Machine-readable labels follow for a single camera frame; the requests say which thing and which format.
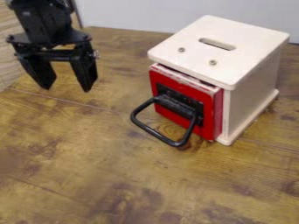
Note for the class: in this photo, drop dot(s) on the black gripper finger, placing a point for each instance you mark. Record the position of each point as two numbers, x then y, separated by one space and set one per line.
86 71
39 69

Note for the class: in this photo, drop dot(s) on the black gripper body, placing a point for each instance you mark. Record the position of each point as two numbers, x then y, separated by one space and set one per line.
49 35

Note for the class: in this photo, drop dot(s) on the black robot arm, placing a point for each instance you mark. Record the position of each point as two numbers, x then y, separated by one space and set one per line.
50 40

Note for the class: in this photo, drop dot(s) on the red drawer front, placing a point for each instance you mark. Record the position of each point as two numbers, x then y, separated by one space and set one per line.
194 93

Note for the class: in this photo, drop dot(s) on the white wooden drawer box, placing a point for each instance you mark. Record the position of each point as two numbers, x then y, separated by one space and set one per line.
234 56

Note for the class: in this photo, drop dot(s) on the black metal drawer handle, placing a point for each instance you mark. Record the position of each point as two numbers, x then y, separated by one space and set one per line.
181 109

